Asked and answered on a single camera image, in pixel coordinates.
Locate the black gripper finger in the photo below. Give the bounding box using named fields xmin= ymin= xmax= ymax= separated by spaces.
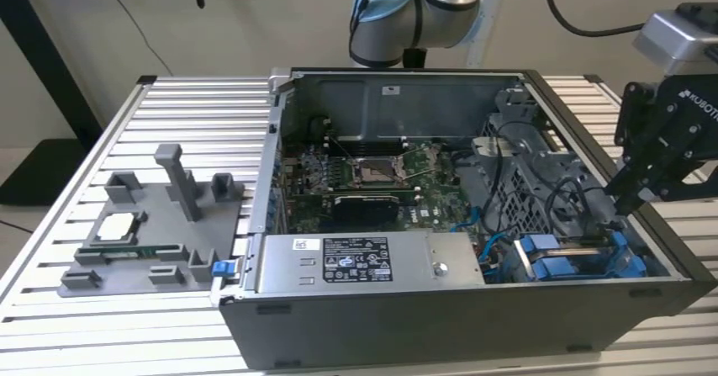
xmin=603 ymin=81 xmax=662 ymax=215
xmin=637 ymin=158 xmax=718 ymax=204

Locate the grey parts rack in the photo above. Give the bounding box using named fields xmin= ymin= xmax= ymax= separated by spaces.
xmin=59 ymin=143 xmax=246 ymax=299

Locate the silver power supply unit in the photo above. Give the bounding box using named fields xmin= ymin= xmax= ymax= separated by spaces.
xmin=255 ymin=231 xmax=487 ymax=291

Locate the green motherboard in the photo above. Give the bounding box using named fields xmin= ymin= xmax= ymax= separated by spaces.
xmin=278 ymin=138 xmax=483 ymax=236

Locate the green RAM stick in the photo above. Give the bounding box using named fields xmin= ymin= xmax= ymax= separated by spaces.
xmin=103 ymin=245 xmax=180 ymax=262

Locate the thin black wall cable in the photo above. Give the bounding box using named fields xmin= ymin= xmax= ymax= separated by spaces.
xmin=98 ymin=0 xmax=176 ymax=77

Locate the blue disk carrier handle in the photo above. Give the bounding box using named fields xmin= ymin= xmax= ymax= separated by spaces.
xmin=531 ymin=257 xmax=574 ymax=281

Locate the CPU socket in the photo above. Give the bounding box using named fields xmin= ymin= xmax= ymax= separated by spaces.
xmin=347 ymin=155 xmax=409 ymax=186

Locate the black disk wire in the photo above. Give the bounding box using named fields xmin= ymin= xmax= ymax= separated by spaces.
xmin=574 ymin=177 xmax=625 ymax=233
xmin=543 ymin=176 xmax=610 ymax=243

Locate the blue data cable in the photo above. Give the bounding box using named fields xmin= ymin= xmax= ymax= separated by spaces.
xmin=457 ymin=207 xmax=511 ymax=267

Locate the silver CPU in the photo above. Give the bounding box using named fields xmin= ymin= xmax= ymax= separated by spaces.
xmin=95 ymin=214 xmax=139 ymax=242

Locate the black flat base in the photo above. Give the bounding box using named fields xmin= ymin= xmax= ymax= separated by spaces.
xmin=0 ymin=138 xmax=87 ymax=207

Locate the hard disk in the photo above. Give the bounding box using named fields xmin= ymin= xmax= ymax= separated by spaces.
xmin=518 ymin=230 xmax=647 ymax=283

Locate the grey metal disk bay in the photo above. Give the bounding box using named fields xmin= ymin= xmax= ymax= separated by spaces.
xmin=454 ymin=85 xmax=674 ymax=284

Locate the open black PC case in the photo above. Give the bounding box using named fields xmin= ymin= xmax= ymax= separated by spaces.
xmin=210 ymin=66 xmax=718 ymax=371

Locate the black upright post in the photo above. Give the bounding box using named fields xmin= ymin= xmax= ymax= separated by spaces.
xmin=0 ymin=0 xmax=103 ymax=141

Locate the long black case cable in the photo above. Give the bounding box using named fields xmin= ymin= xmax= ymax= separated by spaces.
xmin=482 ymin=121 xmax=529 ymax=236

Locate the thick black wrist cable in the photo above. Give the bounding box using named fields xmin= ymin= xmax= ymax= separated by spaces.
xmin=545 ymin=0 xmax=647 ymax=36

